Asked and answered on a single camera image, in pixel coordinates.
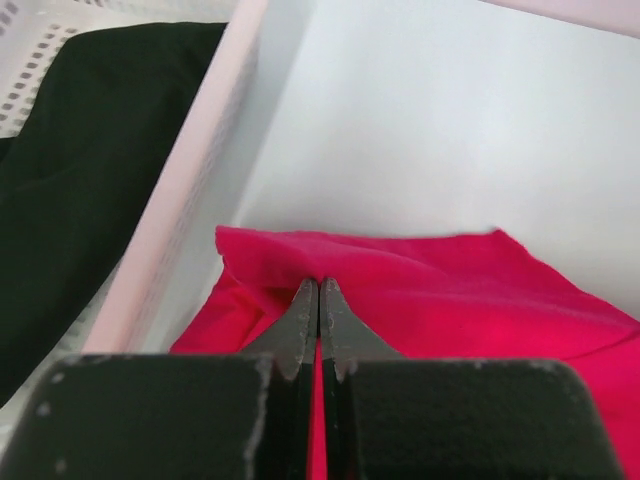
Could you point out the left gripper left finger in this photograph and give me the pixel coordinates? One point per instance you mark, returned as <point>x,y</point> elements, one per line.
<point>152,416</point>

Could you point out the black t shirt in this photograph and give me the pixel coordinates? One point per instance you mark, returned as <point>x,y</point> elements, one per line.
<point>76,179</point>

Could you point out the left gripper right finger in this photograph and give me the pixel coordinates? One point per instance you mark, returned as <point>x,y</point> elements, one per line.
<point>391,417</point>

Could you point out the magenta t shirt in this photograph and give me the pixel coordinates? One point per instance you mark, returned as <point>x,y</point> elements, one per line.
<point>470,295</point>

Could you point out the white plastic basket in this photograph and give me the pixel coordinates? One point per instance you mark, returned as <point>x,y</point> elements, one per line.
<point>171,263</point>

